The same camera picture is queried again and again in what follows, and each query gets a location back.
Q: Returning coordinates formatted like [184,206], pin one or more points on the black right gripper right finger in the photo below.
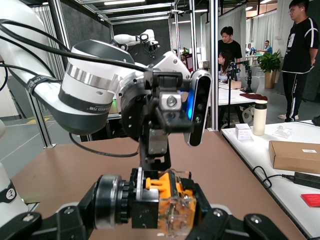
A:
[202,202]

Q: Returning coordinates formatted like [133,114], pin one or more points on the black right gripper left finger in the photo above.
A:
[88,197]

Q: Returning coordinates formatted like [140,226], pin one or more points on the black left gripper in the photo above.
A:
[135,112]

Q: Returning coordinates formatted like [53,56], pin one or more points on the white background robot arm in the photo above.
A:
[125,38]

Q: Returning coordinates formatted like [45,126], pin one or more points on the flat brown cardboard box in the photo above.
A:
[295,156]

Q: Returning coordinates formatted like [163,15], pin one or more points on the white side table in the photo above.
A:
[250,155]

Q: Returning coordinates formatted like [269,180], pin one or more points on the small white carton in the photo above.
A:
[243,132]

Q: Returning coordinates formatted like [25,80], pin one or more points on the white background table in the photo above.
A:
[225,97]

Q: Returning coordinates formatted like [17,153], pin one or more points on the black tripod stand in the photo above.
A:
[229,100]

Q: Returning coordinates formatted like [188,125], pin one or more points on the white thermos bottle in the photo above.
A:
[260,120]

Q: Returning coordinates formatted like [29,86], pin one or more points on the clear plastic bag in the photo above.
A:
[282,131]

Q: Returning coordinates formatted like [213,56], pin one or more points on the red card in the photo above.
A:
[312,200]

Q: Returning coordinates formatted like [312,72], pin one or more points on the dark red cloth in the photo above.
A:
[252,96]

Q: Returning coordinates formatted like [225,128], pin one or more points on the seated person with long hair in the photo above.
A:
[223,65]

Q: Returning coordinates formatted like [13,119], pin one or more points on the leaning person in black t-shirt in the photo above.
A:
[230,50]

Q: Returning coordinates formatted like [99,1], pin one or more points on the potted green plant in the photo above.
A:
[270,62]

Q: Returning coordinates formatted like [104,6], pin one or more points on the distant seated person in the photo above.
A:
[268,48]

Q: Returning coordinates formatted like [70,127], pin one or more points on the standing person in black outfit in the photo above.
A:
[300,50]

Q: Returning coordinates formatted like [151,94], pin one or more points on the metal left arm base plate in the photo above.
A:
[31,207]

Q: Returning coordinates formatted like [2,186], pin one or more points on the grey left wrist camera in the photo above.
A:
[200,112]

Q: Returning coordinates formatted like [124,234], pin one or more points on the thin aluminium frame post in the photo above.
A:
[193,37]

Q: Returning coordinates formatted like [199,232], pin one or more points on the thick aluminium frame post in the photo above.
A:
[213,37]

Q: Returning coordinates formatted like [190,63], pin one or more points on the slanted aluminium frame post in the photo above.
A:
[58,22]

